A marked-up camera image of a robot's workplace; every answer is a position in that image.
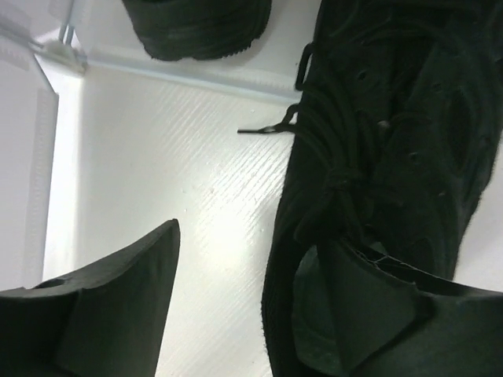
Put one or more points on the white plastic shoe cabinet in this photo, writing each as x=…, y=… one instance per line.
x=132, y=142

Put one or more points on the black slip-on shoe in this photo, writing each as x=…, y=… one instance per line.
x=197, y=29
x=395, y=138

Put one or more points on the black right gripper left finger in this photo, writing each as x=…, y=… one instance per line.
x=105, y=319

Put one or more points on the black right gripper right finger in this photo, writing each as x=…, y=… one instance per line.
x=394, y=320

